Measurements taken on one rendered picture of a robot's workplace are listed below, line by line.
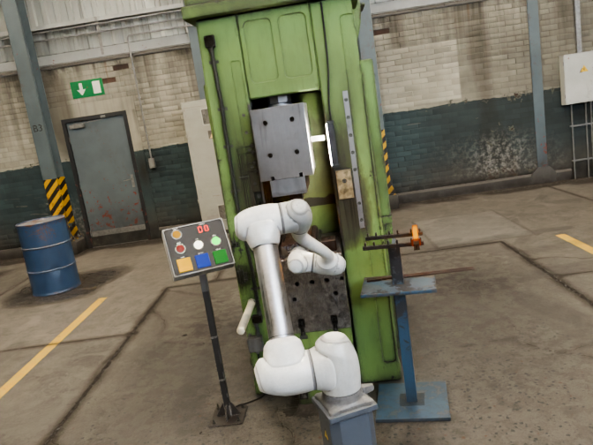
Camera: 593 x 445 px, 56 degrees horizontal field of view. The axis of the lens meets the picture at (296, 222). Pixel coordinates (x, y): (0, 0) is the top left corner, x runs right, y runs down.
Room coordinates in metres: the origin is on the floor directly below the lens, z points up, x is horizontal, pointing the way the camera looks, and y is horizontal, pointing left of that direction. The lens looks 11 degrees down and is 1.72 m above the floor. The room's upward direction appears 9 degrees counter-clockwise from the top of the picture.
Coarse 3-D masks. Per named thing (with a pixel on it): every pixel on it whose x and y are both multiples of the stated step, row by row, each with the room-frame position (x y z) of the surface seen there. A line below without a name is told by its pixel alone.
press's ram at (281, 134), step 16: (256, 112) 3.15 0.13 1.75; (272, 112) 3.14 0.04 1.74; (288, 112) 3.13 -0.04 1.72; (304, 112) 3.13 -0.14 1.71; (256, 128) 3.15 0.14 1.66; (272, 128) 3.14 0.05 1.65; (288, 128) 3.13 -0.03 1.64; (304, 128) 3.12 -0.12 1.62; (256, 144) 3.15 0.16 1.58; (272, 144) 3.14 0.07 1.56; (288, 144) 3.13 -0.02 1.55; (304, 144) 3.13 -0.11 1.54; (272, 160) 3.14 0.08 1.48; (288, 160) 3.14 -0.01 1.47; (304, 160) 3.13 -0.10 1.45; (272, 176) 3.14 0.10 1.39; (288, 176) 3.14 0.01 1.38
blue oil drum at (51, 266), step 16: (16, 224) 6.80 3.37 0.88; (32, 224) 6.57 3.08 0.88; (48, 224) 6.64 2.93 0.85; (64, 224) 6.85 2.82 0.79; (32, 240) 6.58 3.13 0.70; (48, 240) 6.62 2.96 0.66; (64, 240) 6.77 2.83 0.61; (32, 256) 6.59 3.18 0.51; (48, 256) 6.60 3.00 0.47; (64, 256) 6.72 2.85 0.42; (32, 272) 6.61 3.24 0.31; (48, 272) 6.59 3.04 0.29; (64, 272) 6.68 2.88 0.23; (32, 288) 6.68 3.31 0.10; (48, 288) 6.58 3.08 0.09; (64, 288) 6.65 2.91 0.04
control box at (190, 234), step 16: (192, 224) 3.09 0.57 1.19; (208, 224) 3.10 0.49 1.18; (176, 240) 3.01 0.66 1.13; (192, 240) 3.03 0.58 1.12; (208, 240) 3.05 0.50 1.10; (224, 240) 3.07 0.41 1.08; (176, 256) 2.97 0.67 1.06; (192, 256) 2.98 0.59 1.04; (176, 272) 2.92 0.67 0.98; (192, 272) 2.94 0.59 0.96; (208, 272) 3.01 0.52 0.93
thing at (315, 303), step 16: (336, 240) 3.36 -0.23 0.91; (288, 272) 3.08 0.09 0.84; (288, 288) 3.08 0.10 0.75; (304, 288) 3.08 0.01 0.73; (320, 288) 3.07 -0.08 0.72; (336, 288) 3.06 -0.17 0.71; (304, 304) 3.08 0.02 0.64; (320, 304) 3.07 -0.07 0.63; (336, 304) 3.06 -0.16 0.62; (304, 320) 3.08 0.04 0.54; (320, 320) 3.07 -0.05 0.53; (336, 320) 3.08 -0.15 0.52
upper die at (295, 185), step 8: (304, 176) 3.13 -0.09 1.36; (272, 184) 3.14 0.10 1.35; (280, 184) 3.14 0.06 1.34; (288, 184) 3.14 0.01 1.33; (296, 184) 3.13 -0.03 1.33; (304, 184) 3.13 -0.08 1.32; (272, 192) 3.15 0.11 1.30; (280, 192) 3.14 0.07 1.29; (288, 192) 3.14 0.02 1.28; (296, 192) 3.13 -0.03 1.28; (304, 192) 3.13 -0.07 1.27
